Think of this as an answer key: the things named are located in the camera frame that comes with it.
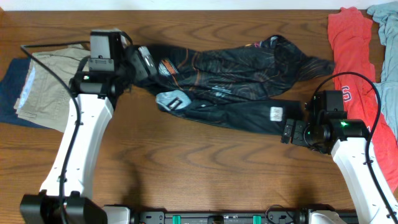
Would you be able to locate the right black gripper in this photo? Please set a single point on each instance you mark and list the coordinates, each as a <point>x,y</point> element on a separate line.
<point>298,132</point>

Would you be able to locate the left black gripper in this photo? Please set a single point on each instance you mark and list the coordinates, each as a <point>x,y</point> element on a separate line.
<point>137,64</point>

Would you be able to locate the black orange patterned jersey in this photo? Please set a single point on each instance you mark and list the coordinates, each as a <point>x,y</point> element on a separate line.
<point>236,88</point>

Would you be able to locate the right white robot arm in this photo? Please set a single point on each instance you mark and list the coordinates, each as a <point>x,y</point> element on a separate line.
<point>347,141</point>

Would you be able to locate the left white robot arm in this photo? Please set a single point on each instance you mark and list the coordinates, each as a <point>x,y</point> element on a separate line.
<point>66,194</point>

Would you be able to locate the folded khaki pants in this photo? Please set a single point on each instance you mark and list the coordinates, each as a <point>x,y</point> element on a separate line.
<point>43,100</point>

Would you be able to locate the red t-shirt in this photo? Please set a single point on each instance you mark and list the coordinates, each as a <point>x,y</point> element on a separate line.
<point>349,34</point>

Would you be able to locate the folded navy blue garment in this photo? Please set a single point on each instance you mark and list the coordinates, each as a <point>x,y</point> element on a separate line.
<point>11,87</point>

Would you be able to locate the grey-green t-shirt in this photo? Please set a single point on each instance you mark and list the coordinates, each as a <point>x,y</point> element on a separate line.
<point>386,16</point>

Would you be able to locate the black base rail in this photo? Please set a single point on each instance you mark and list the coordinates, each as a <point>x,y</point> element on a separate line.
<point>274,214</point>

